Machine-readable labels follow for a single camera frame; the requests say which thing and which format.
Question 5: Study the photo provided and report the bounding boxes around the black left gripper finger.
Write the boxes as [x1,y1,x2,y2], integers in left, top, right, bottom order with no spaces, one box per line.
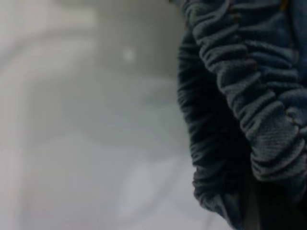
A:
[247,184,298,230]

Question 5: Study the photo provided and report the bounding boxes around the blue denim pants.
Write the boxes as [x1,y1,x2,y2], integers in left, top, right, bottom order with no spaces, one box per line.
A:
[176,0,307,230]

